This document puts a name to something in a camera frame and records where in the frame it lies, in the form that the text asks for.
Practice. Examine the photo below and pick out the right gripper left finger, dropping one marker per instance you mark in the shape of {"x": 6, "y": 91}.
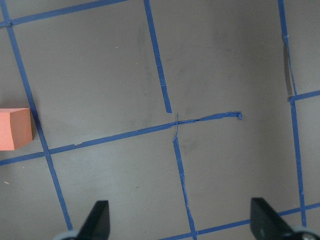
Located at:
{"x": 97, "y": 225}

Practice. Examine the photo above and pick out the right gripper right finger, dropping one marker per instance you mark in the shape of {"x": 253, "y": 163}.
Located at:
{"x": 266, "y": 224}

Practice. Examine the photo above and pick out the orange foam block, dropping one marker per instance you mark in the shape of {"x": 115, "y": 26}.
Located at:
{"x": 15, "y": 128}

